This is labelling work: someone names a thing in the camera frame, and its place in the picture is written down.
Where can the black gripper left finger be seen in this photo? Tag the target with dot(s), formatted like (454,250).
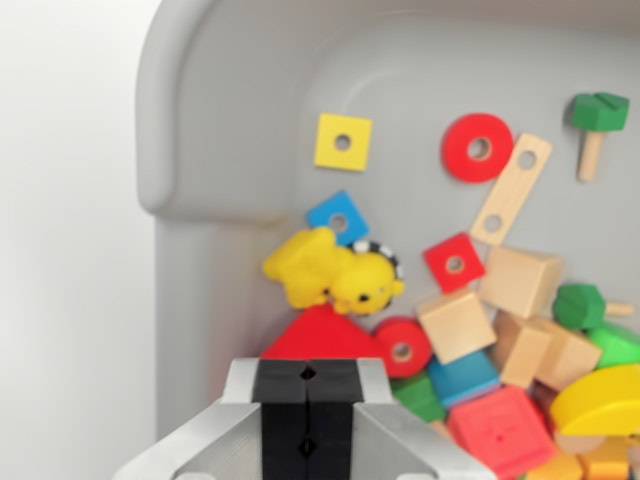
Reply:
(282,425)

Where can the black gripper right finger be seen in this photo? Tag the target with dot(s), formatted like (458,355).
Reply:
(332,425)

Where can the grey plastic bin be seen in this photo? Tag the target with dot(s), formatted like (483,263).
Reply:
(225,125)

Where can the green wooden block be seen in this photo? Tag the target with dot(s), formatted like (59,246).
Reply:
(415,397)

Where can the red foam block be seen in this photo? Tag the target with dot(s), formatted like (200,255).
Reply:
(320,335)

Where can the wooden strip with holes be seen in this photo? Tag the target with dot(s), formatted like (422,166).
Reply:
(442,429)
(510,190)

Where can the red wooden wheel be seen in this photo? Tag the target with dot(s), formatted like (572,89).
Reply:
(420,335)
(460,160)

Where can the blue wooden block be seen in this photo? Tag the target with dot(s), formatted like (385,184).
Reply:
(460,380)

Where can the yellow rubber bear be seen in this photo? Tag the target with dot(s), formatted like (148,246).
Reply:
(320,270)

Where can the plain wooden cube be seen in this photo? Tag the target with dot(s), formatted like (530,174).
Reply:
(520,280)
(575,357)
(455,325)
(522,355)

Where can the large red cube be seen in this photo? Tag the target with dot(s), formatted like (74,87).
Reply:
(500,430)

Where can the red square nut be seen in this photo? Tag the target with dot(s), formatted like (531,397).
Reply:
(440,255)

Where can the blue square nut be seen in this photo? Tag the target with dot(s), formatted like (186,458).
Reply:
(325,210)

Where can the round wooden disc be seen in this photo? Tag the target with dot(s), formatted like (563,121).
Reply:
(580,442)

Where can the yellow sliced wooden banana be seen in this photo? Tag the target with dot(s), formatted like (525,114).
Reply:
(600,400)

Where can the yellow square nut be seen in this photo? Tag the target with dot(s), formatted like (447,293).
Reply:
(330,150)

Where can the light green round piece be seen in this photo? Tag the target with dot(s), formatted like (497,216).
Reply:
(617,347)

